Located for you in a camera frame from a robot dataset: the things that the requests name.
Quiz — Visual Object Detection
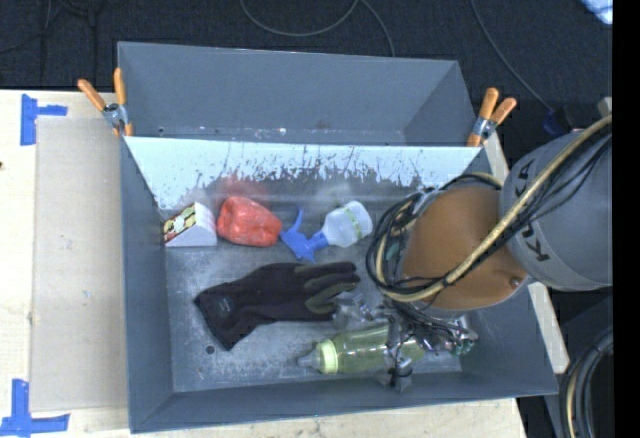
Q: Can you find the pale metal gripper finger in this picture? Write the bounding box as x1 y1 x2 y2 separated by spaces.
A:
380 358 415 393
335 292 385 325

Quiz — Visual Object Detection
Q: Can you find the yellow-green clear baby bottle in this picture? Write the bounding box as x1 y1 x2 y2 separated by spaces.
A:
297 324 427 376

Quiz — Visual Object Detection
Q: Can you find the clear spray bottle blue trigger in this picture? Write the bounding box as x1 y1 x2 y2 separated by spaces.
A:
279 200 375 263

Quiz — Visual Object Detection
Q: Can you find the black glove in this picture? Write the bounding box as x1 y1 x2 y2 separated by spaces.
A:
193 261 362 353

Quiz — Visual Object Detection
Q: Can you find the red toy pepper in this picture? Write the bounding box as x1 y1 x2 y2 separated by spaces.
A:
216 195 284 248

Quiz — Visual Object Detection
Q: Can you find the white toy sandwich wedge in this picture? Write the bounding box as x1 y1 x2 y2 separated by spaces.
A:
163 201 219 248

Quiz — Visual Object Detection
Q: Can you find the grey metal bin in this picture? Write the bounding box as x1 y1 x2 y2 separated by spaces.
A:
115 41 560 433

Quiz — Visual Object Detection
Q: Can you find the pale wood flat board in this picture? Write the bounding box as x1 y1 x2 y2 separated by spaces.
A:
29 117 129 412

